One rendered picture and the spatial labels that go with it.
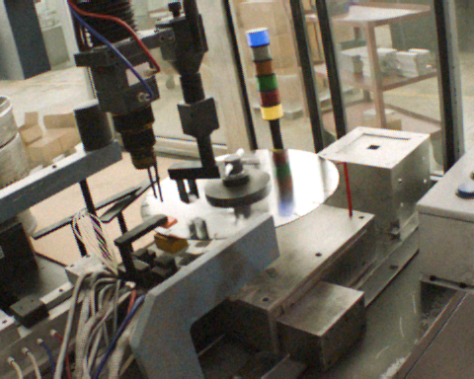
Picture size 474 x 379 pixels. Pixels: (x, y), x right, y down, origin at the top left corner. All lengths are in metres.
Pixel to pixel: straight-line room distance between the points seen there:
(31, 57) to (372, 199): 0.68
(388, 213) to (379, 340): 0.31
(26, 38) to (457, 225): 0.71
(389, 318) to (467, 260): 0.16
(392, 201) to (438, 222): 0.19
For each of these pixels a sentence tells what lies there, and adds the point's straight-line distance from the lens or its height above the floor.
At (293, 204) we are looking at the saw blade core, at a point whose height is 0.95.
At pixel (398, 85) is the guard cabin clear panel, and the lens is 1.25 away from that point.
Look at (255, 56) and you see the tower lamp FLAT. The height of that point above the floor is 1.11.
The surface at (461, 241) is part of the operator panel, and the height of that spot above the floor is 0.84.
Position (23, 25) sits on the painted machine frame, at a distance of 0.84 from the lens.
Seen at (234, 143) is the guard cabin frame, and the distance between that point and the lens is 1.59.
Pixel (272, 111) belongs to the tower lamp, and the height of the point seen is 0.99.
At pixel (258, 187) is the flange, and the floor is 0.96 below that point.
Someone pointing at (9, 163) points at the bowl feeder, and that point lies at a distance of 1.40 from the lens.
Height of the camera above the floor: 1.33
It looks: 23 degrees down
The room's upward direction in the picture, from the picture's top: 12 degrees counter-clockwise
